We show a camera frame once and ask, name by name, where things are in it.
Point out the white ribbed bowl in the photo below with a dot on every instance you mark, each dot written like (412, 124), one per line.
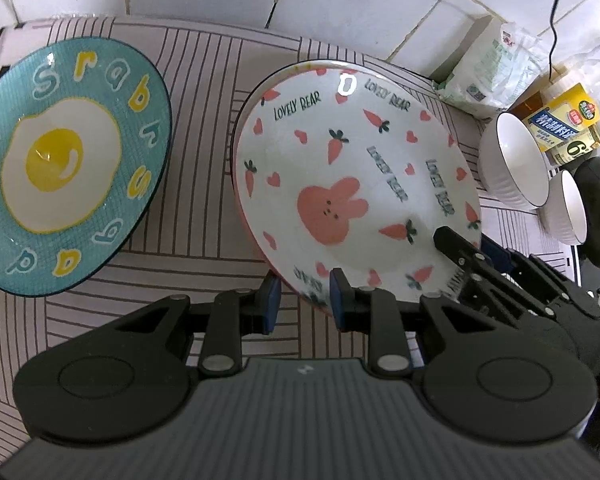
(567, 210)
(515, 160)

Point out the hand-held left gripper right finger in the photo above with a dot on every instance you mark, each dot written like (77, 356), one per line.
(336, 300)

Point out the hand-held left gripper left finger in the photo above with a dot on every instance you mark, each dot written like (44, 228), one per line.
(272, 305)

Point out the white bunny carrot plate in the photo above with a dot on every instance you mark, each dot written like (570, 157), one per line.
(330, 185)

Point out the blue fried egg plate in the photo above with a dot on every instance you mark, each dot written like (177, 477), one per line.
(65, 160)

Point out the white packet bag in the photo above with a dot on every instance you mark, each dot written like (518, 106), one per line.
(485, 75)

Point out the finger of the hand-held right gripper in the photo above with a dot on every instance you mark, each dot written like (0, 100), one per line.
(495, 255)
(455, 245)

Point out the yellow label oil bottle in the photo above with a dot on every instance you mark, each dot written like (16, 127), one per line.
(565, 120)

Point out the striped table mat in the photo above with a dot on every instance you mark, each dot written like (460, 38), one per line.
(205, 85)

